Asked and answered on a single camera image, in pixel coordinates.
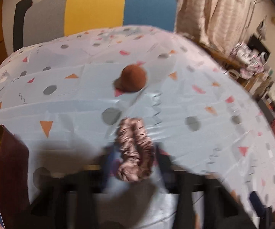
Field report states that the pink satin scrunchie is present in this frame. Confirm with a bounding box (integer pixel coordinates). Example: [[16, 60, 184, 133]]
[[116, 117, 155, 182]]

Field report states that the brown felt hat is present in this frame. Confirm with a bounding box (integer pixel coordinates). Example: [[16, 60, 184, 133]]
[[114, 64, 147, 93]]

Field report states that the patterned light blue tablecloth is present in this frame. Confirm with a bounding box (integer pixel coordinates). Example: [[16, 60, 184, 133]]
[[0, 26, 275, 223]]

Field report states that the gold lined maroon box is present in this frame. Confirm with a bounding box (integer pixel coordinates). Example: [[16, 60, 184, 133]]
[[0, 125, 30, 228]]

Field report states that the wooden side table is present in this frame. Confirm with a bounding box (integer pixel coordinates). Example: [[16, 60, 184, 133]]
[[190, 39, 258, 91]]

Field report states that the floral cloth pile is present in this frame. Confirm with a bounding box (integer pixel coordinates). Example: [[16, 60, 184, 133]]
[[231, 42, 268, 80]]

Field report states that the beige patterned curtain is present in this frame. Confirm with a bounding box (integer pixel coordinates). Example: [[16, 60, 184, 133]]
[[176, 0, 248, 55]]

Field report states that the grey yellow blue chair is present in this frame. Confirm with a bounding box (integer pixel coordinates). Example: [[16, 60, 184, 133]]
[[13, 0, 177, 51]]

